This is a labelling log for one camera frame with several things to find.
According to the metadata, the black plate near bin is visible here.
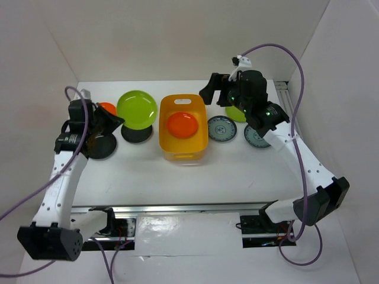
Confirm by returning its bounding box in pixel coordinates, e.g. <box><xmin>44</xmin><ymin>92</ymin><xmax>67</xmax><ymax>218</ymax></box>
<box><xmin>121</xmin><ymin>125</ymin><xmax>153</xmax><ymax>144</ymax></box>

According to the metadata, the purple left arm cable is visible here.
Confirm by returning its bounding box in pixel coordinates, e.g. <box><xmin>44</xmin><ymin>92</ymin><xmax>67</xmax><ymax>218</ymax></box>
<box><xmin>0</xmin><ymin>85</ymin><xmax>125</xmax><ymax>284</ymax></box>

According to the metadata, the blue patterned plate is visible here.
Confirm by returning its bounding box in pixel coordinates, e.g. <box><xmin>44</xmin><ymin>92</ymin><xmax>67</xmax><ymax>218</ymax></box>
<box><xmin>207</xmin><ymin>115</ymin><xmax>237</xmax><ymax>143</ymax></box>
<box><xmin>243</xmin><ymin>125</ymin><xmax>271</xmax><ymax>149</ymax></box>

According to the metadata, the aluminium rail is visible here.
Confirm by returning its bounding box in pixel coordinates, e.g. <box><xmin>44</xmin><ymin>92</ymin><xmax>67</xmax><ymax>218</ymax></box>
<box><xmin>71</xmin><ymin>202</ymin><xmax>271</xmax><ymax>215</ymax></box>
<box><xmin>274</xmin><ymin>81</ymin><xmax>294</xmax><ymax>117</ymax></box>

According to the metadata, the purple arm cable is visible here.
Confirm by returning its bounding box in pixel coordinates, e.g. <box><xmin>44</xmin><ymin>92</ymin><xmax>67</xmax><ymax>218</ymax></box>
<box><xmin>0</xmin><ymin>85</ymin><xmax>125</xmax><ymax>284</ymax></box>
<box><xmin>239</xmin><ymin>43</ymin><xmax>323</xmax><ymax>266</ymax></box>

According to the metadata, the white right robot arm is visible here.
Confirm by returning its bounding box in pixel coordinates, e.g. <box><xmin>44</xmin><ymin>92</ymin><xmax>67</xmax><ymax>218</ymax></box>
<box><xmin>199</xmin><ymin>70</ymin><xmax>350</xmax><ymax>232</ymax></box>

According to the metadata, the green plate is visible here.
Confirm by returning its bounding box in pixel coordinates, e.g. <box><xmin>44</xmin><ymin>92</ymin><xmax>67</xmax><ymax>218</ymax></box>
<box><xmin>116</xmin><ymin>90</ymin><xmax>158</xmax><ymax>130</ymax></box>
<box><xmin>225</xmin><ymin>106</ymin><xmax>246</xmax><ymax>123</ymax></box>

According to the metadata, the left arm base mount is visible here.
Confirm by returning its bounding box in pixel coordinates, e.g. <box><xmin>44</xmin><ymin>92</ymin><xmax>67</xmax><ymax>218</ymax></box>
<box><xmin>82</xmin><ymin>206</ymin><xmax>137</xmax><ymax>251</ymax></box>

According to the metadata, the aluminium rail front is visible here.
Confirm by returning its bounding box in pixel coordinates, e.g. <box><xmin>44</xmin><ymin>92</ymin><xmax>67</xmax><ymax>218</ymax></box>
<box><xmin>71</xmin><ymin>202</ymin><xmax>271</xmax><ymax>215</ymax></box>

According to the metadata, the aluminium rail right side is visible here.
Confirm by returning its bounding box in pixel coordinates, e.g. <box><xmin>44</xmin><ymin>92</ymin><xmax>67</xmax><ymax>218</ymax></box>
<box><xmin>274</xmin><ymin>81</ymin><xmax>294</xmax><ymax>117</ymax></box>

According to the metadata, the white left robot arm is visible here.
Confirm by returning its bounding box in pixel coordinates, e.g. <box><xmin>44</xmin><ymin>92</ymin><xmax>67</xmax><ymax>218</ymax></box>
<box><xmin>17</xmin><ymin>86</ymin><xmax>124</xmax><ymax>262</ymax></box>

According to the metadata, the black plate far left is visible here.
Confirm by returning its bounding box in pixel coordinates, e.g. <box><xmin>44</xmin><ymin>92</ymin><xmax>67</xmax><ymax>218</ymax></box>
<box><xmin>89</xmin><ymin>134</ymin><xmax>117</xmax><ymax>160</ymax></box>

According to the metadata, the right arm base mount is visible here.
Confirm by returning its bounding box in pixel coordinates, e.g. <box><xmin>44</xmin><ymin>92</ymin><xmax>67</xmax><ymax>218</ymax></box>
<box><xmin>235</xmin><ymin>212</ymin><xmax>296</xmax><ymax>249</ymax></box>

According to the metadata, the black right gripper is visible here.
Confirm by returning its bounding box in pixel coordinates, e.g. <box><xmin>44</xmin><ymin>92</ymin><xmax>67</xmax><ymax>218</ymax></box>
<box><xmin>199</xmin><ymin>72</ymin><xmax>250</xmax><ymax>113</ymax></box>

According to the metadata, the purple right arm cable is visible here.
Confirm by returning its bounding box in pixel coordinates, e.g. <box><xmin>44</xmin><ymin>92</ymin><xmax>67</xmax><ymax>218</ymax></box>
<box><xmin>239</xmin><ymin>43</ymin><xmax>323</xmax><ymax>266</ymax></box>

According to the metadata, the orange plate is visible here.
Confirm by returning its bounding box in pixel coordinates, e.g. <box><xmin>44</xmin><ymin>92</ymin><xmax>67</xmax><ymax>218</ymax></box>
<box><xmin>166</xmin><ymin>112</ymin><xmax>198</xmax><ymax>139</ymax></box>
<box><xmin>97</xmin><ymin>102</ymin><xmax>117</xmax><ymax>116</ymax></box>

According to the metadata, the yellow plastic bin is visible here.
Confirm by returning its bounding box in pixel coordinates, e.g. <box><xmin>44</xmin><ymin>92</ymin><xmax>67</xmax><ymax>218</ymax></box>
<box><xmin>159</xmin><ymin>94</ymin><xmax>208</xmax><ymax>163</ymax></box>

